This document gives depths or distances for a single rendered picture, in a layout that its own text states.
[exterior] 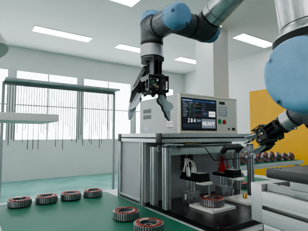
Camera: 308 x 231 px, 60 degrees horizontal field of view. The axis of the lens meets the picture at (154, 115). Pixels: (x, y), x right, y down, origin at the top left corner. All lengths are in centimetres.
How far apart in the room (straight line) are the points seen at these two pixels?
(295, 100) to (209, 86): 506
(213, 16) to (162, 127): 77
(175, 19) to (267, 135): 62
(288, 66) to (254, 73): 734
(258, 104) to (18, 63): 568
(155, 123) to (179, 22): 83
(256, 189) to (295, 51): 36
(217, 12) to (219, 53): 488
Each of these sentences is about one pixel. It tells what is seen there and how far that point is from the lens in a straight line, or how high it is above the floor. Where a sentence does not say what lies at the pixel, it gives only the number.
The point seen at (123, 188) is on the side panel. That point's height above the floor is 80.
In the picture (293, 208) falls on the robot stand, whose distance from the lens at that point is 65.
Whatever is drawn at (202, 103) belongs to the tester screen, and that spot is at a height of 128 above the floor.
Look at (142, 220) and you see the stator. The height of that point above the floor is 78.
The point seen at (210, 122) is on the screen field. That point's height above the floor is 117.
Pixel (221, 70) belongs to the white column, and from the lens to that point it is 568.
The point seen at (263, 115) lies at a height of 147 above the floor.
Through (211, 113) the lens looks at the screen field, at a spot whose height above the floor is 122.
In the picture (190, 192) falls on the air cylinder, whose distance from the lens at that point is 140.
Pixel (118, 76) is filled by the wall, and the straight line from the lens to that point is 836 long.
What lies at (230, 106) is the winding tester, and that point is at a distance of 162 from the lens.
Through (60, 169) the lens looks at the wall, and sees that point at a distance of 761.
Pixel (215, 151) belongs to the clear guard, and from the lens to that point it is 113.
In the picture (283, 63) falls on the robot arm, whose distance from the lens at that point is 48.
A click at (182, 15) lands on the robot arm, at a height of 144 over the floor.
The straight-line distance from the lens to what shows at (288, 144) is 505.
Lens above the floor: 111
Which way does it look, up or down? 4 degrees up
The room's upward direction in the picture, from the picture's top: straight up
